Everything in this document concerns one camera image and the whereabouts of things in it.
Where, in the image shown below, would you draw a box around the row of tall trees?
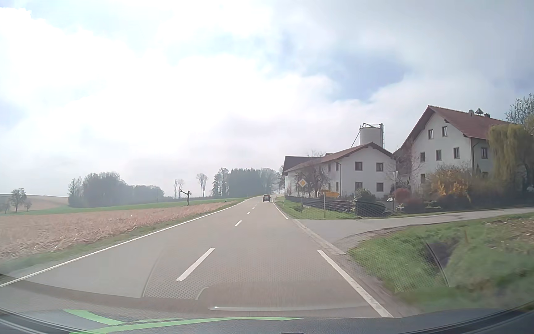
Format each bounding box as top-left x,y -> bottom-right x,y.
196,167 -> 281,199

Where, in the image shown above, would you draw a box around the grass patch by fence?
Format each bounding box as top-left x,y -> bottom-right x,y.
274,199 -> 358,220

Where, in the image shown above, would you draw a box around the yellow direction sign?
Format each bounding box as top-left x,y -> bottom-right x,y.
319,189 -> 341,219

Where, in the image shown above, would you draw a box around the dark wooden fence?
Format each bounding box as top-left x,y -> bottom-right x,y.
285,195 -> 387,219

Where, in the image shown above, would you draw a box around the grey asphalt road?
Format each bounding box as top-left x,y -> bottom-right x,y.
0,195 -> 534,321

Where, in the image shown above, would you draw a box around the white farmhouse with brown roof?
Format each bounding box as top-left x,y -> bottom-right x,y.
282,142 -> 396,199

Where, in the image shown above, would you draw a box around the grey silo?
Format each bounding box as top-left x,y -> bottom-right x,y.
351,122 -> 385,149

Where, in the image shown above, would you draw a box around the road markings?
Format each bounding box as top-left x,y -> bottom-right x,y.
0,197 -> 394,318

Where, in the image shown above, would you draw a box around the green field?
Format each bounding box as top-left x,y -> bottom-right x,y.
0,193 -> 249,216

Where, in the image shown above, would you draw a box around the car's own bonnet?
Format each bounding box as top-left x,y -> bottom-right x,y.
0,287 -> 534,334

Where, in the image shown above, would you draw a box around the wood of dark trees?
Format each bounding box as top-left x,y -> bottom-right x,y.
67,172 -> 166,208

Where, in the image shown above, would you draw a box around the white house with red roof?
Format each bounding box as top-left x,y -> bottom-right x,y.
394,105 -> 511,193

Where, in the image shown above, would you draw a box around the yellow flowering bush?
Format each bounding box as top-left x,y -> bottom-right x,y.
425,165 -> 474,210

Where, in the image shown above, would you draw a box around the grass verge with ditch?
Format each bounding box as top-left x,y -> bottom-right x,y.
348,209 -> 534,312

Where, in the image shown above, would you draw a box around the brown ploughed field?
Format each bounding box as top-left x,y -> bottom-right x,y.
0,201 -> 231,267

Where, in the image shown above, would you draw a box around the group of small trees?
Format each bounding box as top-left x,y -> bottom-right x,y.
0,188 -> 33,215

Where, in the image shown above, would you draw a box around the yellow-green willow tree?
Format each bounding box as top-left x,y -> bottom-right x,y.
488,93 -> 534,202

